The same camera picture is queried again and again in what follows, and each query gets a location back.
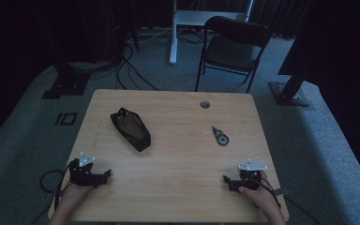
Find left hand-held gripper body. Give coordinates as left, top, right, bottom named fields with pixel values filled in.
left=67, top=152, right=109, bottom=188

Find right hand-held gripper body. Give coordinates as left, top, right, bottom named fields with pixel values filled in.
left=230, top=158, right=269, bottom=192

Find black mesh pencil case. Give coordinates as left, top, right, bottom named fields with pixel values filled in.
left=110, top=107, right=152, bottom=153

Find person's left hand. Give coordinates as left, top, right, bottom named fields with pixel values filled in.
left=59, top=183, right=92, bottom=204

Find person's right hand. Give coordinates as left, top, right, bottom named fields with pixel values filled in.
left=238, top=170, right=279, bottom=211

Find black slanted stand with base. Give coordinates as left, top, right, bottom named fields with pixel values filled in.
left=268, top=31, right=311, bottom=108

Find black folding chair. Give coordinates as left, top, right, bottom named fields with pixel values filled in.
left=194, top=15, right=273, bottom=94

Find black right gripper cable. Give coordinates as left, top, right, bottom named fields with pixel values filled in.
left=253, top=177, right=323, bottom=225

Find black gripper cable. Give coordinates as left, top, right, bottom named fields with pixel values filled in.
left=39, top=162, right=73, bottom=212
left=253, top=177, right=323, bottom=225

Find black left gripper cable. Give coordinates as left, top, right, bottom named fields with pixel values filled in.
left=39, top=162, right=73, bottom=212

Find grey cable plug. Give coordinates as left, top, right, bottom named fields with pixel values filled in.
left=274, top=187, right=291, bottom=197

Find black stand with base plate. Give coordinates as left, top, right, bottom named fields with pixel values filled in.
left=41, top=61, right=92, bottom=100

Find black floor cables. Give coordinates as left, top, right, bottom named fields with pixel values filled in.
left=114, top=37, right=160, bottom=92

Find white floor cable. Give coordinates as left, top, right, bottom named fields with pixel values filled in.
left=127, top=26, right=173, bottom=45

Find white desk frame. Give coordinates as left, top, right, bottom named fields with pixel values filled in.
left=169, top=0, right=255, bottom=66

